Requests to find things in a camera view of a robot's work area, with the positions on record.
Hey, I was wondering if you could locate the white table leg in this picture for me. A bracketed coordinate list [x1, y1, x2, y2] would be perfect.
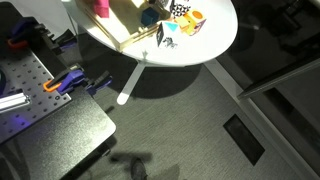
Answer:
[117, 63, 145, 105]

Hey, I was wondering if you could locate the perforated metal breadboard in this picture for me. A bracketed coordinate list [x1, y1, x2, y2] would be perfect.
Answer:
[0, 49, 71, 143]

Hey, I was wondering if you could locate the blue orange clamp near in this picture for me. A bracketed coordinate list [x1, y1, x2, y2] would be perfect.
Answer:
[43, 64, 113, 95]

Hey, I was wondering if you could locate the dark floor vent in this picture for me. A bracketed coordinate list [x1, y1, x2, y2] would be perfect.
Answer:
[223, 114, 265, 166]

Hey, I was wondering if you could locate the magenta foam cube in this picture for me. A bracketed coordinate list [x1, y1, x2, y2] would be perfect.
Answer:
[94, 0, 109, 18]

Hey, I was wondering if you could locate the blue orange clamp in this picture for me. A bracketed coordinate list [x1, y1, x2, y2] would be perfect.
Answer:
[7, 16, 78, 52]
[43, 64, 113, 95]

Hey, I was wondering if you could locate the black table top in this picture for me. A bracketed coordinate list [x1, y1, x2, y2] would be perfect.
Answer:
[0, 91, 116, 180]

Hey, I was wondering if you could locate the silver aluminium rail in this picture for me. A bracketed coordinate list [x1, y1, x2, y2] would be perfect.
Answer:
[0, 93, 31, 113]

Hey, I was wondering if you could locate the blue foam cube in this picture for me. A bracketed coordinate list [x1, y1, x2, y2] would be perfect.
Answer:
[141, 7, 159, 26]

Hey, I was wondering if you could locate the black white patterned cube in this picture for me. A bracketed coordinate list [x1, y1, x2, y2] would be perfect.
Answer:
[169, 0, 191, 18]

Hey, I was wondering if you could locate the orange patterned foam cube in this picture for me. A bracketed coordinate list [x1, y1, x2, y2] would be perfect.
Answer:
[184, 9, 206, 36]

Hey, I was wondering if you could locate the wooden tray box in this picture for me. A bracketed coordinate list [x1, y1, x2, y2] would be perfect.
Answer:
[75, 0, 171, 51]

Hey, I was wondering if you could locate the blue orange clamp far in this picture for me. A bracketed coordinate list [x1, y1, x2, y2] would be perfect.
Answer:
[7, 16, 78, 52]

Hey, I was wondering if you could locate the dark shoe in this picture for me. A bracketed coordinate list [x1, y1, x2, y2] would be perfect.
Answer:
[130, 158, 148, 180]

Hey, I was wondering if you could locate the yellow foam cube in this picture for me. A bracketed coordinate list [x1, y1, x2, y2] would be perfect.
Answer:
[175, 16, 190, 32]

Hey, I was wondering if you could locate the white foam cube teal triangle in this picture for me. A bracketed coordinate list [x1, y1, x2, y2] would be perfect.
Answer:
[156, 21, 179, 49]

